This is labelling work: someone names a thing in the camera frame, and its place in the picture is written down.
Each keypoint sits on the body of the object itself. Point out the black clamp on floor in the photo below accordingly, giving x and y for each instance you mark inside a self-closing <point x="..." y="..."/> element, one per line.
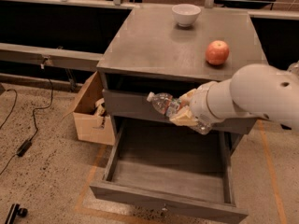
<point x="15" y="211"/>

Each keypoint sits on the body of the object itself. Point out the grey metal rail beam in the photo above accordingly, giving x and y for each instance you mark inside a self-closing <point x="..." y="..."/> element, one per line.
<point x="62" y="58"/>

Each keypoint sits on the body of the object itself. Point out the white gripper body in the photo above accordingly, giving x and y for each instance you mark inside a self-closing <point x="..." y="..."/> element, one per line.
<point x="198" y="104"/>

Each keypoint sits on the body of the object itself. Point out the black power adapter with cable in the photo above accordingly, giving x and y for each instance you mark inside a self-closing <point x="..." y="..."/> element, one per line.
<point x="26" y="144"/>

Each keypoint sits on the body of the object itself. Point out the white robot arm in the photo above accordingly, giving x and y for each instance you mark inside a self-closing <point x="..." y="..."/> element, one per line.
<point x="254" y="91"/>

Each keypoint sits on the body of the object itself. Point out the grey wooden drawer cabinet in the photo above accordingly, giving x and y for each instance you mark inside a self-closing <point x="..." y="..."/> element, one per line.
<point x="151" y="52"/>

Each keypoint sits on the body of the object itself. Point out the open cardboard box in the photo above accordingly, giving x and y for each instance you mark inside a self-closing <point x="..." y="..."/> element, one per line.
<point x="90" y="126"/>

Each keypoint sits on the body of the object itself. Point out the white ceramic bowl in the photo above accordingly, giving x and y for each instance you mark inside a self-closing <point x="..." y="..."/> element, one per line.
<point x="185" y="15"/>

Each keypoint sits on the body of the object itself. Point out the closed grey top drawer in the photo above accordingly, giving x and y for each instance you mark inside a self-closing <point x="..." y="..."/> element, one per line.
<point x="135" y="106"/>

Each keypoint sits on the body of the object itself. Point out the red apple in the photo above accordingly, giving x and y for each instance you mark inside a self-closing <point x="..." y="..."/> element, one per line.
<point x="217" y="52"/>

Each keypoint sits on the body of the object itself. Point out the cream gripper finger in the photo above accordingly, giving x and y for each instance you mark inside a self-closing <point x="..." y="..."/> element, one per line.
<point x="184" y="117"/>
<point x="186" y="97"/>

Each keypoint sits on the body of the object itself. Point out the clear plastic water bottle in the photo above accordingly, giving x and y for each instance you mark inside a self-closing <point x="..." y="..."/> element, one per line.
<point x="167" y="105"/>

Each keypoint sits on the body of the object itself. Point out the open grey middle drawer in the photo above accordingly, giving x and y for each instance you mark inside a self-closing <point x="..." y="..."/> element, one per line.
<point x="164" y="167"/>

